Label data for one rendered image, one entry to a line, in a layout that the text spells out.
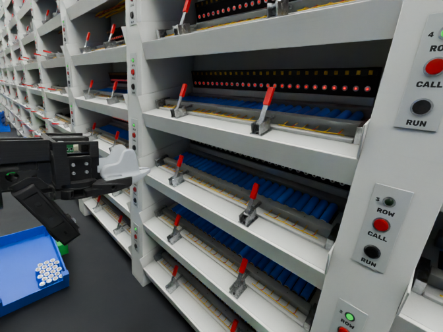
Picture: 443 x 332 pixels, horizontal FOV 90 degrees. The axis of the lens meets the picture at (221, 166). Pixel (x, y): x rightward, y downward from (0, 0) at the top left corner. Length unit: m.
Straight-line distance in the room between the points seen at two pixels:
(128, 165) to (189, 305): 0.58
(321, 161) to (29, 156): 0.40
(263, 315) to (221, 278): 0.13
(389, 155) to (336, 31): 0.19
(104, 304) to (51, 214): 0.69
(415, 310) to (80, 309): 0.94
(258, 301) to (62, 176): 0.49
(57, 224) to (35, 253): 0.85
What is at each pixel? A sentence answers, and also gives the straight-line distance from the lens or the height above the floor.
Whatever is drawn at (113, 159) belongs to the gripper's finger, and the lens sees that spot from 0.42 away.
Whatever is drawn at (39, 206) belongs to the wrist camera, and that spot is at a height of 0.59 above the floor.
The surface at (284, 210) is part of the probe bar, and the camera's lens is 0.50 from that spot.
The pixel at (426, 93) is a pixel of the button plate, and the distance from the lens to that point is 0.35.
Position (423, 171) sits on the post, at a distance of 0.36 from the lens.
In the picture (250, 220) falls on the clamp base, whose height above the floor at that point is 0.50.
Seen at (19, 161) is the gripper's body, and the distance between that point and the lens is 0.36.
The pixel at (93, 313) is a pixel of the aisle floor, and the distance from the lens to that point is 1.02.
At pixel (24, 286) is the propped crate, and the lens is 1.17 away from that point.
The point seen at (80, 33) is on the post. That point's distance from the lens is 1.45.
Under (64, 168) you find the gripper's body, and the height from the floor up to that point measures 0.64.
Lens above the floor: 0.75
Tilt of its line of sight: 17 degrees down
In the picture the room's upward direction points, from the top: 6 degrees clockwise
